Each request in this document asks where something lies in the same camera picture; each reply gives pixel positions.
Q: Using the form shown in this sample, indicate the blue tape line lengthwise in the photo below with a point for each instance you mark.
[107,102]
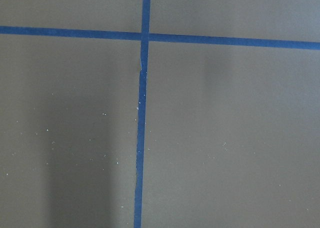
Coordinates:
[141,115]

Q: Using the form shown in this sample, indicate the blue tape line crosswise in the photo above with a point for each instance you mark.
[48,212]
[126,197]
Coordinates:
[159,37]

